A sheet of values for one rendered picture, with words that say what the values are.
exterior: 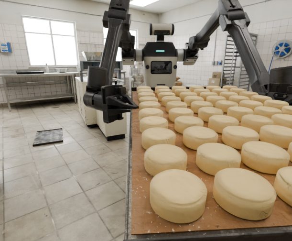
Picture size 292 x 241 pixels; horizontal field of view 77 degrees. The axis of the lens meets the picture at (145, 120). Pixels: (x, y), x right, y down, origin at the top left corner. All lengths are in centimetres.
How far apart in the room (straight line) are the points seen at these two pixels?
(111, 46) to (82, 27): 601
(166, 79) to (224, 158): 112
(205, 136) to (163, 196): 14
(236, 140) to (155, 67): 106
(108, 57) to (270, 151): 60
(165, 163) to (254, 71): 68
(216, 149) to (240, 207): 8
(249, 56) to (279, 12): 494
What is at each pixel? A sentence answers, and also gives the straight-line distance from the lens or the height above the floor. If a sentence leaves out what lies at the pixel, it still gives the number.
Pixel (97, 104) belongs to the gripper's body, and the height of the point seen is 102.
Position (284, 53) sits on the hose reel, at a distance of 546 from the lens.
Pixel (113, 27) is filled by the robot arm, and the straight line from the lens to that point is 82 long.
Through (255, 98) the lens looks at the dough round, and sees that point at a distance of 58.
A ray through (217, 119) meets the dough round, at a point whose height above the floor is 104.
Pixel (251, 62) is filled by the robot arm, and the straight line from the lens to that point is 85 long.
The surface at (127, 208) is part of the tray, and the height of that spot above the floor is 101.
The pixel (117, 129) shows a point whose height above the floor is 17.
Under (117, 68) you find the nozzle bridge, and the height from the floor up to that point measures 106.
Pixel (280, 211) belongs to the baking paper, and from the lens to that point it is 22.
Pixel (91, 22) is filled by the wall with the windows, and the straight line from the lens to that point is 691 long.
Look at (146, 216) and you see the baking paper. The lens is 18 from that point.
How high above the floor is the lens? 113
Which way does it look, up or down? 17 degrees down
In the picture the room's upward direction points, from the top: straight up
